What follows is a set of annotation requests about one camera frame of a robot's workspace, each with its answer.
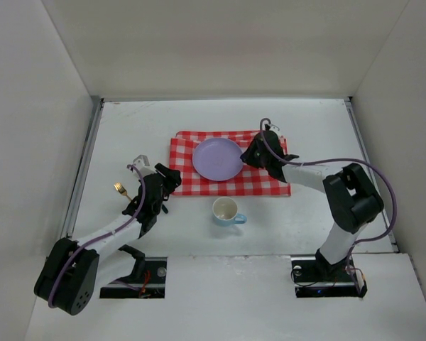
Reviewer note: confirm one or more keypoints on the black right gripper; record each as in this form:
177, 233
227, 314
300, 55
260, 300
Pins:
255, 153

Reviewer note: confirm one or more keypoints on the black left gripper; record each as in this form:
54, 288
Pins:
164, 178

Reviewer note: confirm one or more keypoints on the red white checkered cloth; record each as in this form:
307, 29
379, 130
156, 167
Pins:
249, 182

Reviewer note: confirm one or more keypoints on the lilac plastic plate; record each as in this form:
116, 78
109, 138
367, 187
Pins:
217, 159

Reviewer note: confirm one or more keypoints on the blue white ceramic mug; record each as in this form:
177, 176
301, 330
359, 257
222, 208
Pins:
226, 212

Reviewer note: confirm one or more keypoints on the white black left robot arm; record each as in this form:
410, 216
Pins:
76, 268

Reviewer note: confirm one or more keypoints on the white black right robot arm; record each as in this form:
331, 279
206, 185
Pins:
353, 200

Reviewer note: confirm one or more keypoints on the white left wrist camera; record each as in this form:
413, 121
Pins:
142, 164

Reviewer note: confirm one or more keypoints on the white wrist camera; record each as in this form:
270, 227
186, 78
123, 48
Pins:
274, 128
142, 164

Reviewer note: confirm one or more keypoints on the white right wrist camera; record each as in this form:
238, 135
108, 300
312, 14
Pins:
274, 128

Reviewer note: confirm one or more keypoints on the black handled gold fork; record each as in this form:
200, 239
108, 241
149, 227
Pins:
122, 190

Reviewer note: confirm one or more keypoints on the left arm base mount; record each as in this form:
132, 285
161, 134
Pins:
148, 284

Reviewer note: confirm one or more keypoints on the left aluminium table rail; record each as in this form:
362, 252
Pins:
67, 227

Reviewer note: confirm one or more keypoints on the aluminium table rail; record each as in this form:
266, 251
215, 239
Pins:
67, 227
390, 211

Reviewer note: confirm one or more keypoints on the right aluminium table rail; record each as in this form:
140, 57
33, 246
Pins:
390, 211

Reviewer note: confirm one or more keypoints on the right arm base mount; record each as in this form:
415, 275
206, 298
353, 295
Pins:
340, 282

